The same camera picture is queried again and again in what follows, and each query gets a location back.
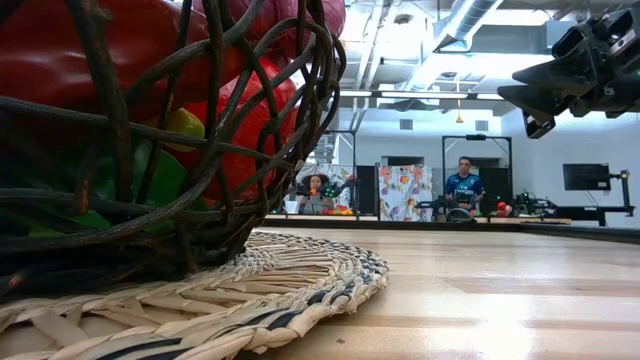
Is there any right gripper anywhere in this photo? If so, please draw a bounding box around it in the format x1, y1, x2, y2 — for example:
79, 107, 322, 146
497, 4, 640, 140

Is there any red apple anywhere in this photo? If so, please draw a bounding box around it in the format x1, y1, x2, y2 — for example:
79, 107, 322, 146
184, 57, 301, 201

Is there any dark wicker basket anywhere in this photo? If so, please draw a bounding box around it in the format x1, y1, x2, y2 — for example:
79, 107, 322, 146
0, 0, 347, 301

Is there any black monitor on stand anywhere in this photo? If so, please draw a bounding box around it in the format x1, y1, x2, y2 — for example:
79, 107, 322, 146
562, 163, 612, 192

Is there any dark background screen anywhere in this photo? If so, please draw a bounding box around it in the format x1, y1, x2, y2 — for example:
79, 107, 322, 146
478, 167, 512, 201

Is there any person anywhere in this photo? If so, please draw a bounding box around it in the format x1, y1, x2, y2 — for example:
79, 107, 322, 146
298, 173, 332, 216
444, 155, 486, 207

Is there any black upright panel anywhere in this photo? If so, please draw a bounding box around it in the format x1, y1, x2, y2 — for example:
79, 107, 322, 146
355, 164, 377, 217

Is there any round woven straw placemat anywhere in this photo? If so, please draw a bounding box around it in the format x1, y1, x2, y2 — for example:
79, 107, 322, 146
0, 229, 390, 360

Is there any green bell pepper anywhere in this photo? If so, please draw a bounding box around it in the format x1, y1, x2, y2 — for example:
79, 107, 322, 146
0, 139, 206, 236

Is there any black stand frame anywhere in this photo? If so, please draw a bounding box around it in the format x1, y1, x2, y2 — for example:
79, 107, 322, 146
442, 133, 514, 201
323, 129, 358, 217

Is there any black metal table frame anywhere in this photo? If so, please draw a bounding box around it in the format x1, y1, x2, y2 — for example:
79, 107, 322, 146
262, 213, 640, 246

